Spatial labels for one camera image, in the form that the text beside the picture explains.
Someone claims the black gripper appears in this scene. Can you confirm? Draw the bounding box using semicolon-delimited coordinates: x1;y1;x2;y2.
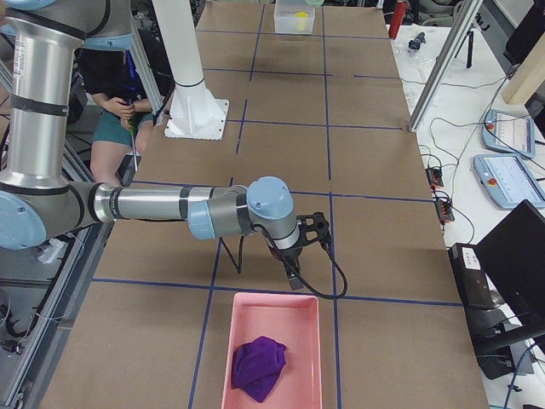
272;241;303;290

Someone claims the purple cloth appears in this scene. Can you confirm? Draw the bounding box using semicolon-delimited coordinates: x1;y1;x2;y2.
231;336;287;403

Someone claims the yellow plastic cup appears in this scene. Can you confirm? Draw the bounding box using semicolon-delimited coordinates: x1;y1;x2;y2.
295;12;308;32

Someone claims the mint green bowl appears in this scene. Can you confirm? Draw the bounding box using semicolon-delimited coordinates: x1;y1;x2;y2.
305;0;324;7

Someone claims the black desktop box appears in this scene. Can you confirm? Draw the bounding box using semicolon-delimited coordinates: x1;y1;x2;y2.
448;243;500;310

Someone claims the translucent white plastic box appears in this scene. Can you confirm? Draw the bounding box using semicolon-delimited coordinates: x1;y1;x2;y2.
273;0;315;35

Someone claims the pink plastic bin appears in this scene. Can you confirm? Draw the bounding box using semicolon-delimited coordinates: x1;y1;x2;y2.
221;292;323;408

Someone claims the orange black connector module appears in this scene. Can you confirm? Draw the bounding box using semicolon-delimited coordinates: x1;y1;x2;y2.
426;168;444;190

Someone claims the black computer monitor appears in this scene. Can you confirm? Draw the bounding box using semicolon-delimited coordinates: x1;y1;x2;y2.
474;199;544;325

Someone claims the seated person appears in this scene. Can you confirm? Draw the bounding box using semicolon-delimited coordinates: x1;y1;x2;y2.
78;49;153;187

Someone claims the near teach pendant tablet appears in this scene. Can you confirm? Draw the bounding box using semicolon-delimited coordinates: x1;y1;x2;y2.
473;153;544;210

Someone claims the teach pendant tablet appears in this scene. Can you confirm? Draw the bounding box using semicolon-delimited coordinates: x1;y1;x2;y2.
482;109;536;159
473;153;544;210

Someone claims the crumpled clear plastic wrap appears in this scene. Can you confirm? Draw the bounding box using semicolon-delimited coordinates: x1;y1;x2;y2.
391;25;439;107

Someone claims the far teach pendant tablet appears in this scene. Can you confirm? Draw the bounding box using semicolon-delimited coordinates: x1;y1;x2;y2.
482;109;536;159

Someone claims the red cylinder bottle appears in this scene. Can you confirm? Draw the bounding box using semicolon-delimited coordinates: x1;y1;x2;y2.
388;0;407;39

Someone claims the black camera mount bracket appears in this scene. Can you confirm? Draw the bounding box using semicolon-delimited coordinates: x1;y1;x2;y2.
296;211;331;249

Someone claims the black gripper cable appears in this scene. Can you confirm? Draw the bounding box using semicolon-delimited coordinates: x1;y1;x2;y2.
293;242;349;299

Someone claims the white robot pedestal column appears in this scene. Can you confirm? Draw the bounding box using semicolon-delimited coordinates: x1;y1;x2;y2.
152;0;229;141

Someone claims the aluminium frame post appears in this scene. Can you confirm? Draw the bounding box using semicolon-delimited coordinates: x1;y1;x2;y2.
408;0;483;132

